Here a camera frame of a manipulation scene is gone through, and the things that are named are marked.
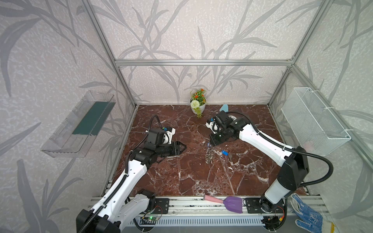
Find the white wire basket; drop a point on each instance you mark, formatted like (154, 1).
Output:
(316, 128)

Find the blue dotted work glove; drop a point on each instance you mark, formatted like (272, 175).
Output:
(310, 220)

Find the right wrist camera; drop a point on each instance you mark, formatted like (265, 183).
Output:
(220, 121)

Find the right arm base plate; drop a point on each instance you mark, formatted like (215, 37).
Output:
(254, 206)

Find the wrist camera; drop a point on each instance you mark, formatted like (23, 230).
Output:
(220, 121)
(160, 136)

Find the purple toy shovel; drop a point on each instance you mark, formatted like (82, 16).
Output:
(233, 204)

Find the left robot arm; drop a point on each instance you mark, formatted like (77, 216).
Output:
(111, 214)

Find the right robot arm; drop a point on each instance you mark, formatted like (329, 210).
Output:
(293, 162)

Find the green circuit board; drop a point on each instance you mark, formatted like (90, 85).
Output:
(149, 220)

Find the potted artificial flowers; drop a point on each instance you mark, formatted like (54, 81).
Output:
(198, 102)

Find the blue tagged key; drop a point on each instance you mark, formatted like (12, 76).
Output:
(229, 155)

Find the teal toy trowel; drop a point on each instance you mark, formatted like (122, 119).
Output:
(224, 108)

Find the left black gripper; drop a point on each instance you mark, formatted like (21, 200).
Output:
(171, 148)

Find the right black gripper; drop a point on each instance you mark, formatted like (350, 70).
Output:
(217, 137)

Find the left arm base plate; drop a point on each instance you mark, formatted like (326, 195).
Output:
(158, 206)

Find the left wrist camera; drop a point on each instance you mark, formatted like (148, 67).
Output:
(160, 136)

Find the clear plastic wall shelf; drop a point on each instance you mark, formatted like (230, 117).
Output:
(77, 133)

